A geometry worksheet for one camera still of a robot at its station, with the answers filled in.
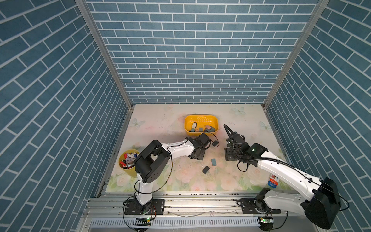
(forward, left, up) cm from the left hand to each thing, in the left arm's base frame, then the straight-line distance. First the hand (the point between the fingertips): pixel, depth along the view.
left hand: (202, 157), depth 92 cm
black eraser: (+10, -9, 0) cm, 14 cm away
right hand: (-3, -16, +11) cm, 19 cm away
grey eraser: (+22, 0, 0) cm, 22 cm away
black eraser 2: (-8, -2, 0) cm, 9 cm away
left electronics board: (-34, +31, -4) cm, 46 cm away
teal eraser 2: (+19, -8, +4) cm, 21 cm away
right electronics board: (-34, -32, -4) cm, 47 cm away
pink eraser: (+22, -5, +3) cm, 23 cm away
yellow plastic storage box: (+30, -2, +1) cm, 30 cm away
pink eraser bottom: (+20, +3, +2) cm, 20 cm away
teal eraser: (-4, -7, +1) cm, 9 cm away
